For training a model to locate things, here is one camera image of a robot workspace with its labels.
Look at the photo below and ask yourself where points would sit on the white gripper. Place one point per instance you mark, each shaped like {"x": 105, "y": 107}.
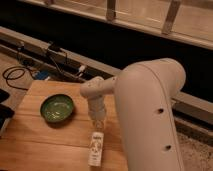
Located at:
{"x": 97, "y": 111}

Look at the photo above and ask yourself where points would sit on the black power adapter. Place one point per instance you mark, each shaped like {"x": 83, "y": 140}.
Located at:
{"x": 53, "y": 47}

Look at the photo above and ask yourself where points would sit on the green ceramic bowl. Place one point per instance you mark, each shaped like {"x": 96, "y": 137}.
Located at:
{"x": 57, "y": 108}

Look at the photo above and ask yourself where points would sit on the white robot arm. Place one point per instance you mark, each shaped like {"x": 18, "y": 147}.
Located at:
{"x": 143, "y": 94}

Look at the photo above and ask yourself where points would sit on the blue connector box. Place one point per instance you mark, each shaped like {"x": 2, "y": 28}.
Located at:
{"x": 41, "y": 75}

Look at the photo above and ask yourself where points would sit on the black device at left edge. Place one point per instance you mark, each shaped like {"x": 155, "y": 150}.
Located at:
{"x": 6, "y": 113}

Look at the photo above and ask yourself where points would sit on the white plastic bottle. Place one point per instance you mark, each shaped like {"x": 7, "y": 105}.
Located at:
{"x": 96, "y": 146}

